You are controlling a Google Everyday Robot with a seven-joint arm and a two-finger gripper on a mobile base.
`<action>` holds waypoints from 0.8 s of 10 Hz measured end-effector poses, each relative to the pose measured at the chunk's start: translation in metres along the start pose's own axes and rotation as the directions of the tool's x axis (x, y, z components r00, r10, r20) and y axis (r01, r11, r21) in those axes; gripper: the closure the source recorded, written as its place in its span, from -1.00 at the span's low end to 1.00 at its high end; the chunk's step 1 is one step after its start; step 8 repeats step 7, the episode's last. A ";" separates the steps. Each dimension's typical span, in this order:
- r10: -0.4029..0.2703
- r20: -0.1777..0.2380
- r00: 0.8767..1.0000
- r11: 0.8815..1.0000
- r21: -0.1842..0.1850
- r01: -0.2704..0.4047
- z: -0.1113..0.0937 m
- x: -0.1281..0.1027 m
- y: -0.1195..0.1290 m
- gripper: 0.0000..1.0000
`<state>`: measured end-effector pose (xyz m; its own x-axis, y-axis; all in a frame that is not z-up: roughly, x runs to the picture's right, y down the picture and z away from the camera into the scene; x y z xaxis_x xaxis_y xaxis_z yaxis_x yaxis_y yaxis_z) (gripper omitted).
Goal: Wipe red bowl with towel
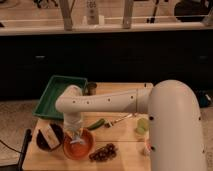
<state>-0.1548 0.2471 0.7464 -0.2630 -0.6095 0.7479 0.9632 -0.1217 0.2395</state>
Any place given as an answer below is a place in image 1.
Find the small metal cup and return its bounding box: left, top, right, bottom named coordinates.
left=87, top=82, right=97, bottom=95

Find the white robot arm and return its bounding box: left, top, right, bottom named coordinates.
left=55, top=80, right=207, bottom=171

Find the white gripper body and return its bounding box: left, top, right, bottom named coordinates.
left=63, top=113, right=83, bottom=135

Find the green cucumber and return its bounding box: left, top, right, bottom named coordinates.
left=87, top=118, right=105, bottom=130

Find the red bowl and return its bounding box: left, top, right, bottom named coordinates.
left=63, top=129, right=94, bottom=160

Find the tan sponge block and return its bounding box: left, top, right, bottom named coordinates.
left=44, top=125, right=60, bottom=149

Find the dark grape bunch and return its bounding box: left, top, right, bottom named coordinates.
left=89, top=143, right=117, bottom=162

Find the dark round plate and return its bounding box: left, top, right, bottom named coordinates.
left=36, top=123, right=63, bottom=151

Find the green plastic tray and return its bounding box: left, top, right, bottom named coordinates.
left=33, top=75, right=87, bottom=120

